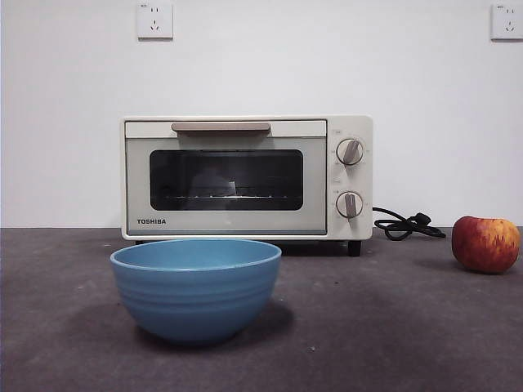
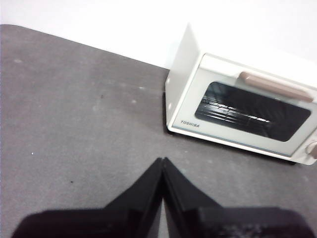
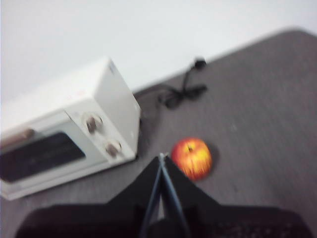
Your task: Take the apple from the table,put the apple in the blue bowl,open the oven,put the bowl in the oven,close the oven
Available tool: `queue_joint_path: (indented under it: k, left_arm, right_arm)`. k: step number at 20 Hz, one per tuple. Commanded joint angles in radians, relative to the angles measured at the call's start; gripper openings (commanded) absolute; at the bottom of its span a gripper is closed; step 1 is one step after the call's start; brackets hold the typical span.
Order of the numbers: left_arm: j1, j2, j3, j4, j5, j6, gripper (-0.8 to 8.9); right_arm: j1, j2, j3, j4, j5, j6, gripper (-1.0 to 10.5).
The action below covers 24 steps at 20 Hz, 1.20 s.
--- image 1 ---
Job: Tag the blue ribbed bowl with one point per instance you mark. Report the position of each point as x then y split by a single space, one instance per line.
196 298

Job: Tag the red yellow apple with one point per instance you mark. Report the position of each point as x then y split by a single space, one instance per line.
486 245

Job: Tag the cream round oven knob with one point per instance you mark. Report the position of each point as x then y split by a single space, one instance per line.
350 152
350 204

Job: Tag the cream toaster oven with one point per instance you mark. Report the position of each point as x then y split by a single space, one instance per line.
357 179

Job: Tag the white wall socket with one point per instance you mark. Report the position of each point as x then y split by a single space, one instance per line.
155 20
508 22

